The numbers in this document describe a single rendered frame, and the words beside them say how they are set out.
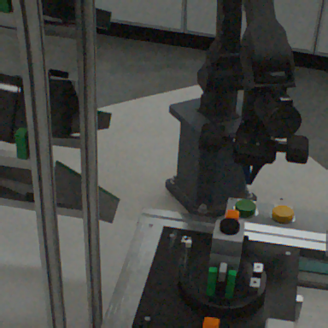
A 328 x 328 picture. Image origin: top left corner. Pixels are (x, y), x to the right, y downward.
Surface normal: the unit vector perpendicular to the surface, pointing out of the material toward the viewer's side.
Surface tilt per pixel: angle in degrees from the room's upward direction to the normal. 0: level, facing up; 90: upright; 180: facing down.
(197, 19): 90
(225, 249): 90
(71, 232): 0
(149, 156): 0
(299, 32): 90
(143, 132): 0
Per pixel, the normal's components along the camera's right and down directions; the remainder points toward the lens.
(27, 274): 0.07, -0.79
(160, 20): -0.21, 0.58
